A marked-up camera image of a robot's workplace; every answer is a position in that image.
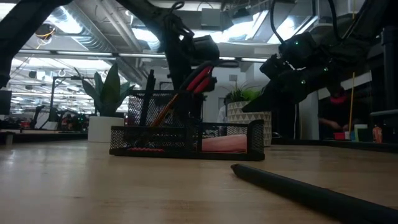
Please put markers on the leafy plant in white pot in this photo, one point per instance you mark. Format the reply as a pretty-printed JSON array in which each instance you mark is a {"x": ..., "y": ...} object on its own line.
[{"x": 105, "y": 129}]

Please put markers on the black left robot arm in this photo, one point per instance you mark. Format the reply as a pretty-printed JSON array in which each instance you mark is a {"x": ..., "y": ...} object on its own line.
[{"x": 18, "y": 31}]

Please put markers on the white and green cup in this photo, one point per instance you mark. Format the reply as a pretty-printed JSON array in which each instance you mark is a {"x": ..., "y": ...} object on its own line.
[{"x": 360, "y": 133}]

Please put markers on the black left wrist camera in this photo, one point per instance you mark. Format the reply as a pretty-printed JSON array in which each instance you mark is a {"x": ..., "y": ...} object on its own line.
[{"x": 205, "y": 48}]

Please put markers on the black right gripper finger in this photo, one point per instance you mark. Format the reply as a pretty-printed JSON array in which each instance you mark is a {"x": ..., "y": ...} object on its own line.
[{"x": 276, "y": 96}]

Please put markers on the orange pencil with eraser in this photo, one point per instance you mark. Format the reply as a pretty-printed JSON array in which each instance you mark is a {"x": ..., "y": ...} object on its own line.
[{"x": 164, "y": 109}]

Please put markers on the dark background desk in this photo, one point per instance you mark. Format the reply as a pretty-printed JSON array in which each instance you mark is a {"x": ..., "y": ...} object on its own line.
[{"x": 46, "y": 137}]

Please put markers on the person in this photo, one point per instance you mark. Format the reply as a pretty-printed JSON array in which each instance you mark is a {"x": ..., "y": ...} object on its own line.
[
  {"x": 326, "y": 118},
  {"x": 222, "y": 115}
]

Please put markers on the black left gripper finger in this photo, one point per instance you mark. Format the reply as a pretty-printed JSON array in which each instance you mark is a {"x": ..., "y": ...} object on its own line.
[{"x": 182, "y": 77}]

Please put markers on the black side table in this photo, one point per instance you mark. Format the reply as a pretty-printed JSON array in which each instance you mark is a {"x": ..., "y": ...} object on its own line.
[{"x": 357, "y": 145}]

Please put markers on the red and black scissors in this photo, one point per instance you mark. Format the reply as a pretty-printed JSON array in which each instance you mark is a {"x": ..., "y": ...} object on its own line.
[{"x": 199, "y": 77}]

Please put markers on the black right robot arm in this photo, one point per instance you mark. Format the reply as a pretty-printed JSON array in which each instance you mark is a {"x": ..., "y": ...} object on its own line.
[{"x": 357, "y": 37}]

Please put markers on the black background camera gantry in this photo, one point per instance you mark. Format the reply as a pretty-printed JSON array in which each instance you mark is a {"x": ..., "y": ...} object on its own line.
[{"x": 76, "y": 77}]

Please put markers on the black pen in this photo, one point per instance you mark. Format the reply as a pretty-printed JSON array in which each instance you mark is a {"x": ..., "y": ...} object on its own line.
[{"x": 311, "y": 193}]

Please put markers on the black mesh desk organizer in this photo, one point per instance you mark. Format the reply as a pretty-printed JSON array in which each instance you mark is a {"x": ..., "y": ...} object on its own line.
[{"x": 155, "y": 138}]

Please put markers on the black background monitor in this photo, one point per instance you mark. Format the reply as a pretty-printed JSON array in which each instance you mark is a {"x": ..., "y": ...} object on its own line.
[{"x": 5, "y": 102}]

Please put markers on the small red box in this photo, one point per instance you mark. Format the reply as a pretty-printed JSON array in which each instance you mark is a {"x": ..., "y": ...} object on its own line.
[{"x": 339, "y": 136}]

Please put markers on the orange bottle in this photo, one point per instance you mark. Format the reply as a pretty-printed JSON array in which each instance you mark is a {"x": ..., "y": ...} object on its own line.
[{"x": 377, "y": 135}]

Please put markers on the small blue box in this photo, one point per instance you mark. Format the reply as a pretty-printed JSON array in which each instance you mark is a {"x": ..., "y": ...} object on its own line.
[{"x": 352, "y": 136}]

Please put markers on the succulent in patterned pot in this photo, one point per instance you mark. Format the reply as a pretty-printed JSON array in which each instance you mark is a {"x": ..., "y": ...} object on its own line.
[{"x": 245, "y": 118}]

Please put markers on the black steel post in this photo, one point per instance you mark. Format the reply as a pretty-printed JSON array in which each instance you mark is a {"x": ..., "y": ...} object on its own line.
[{"x": 390, "y": 62}]

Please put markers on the black marker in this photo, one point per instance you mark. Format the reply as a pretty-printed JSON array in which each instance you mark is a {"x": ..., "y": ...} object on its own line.
[{"x": 149, "y": 93}]

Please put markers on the red rectangular eraser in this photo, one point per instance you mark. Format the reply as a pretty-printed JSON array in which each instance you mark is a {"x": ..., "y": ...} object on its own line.
[{"x": 146, "y": 150}]

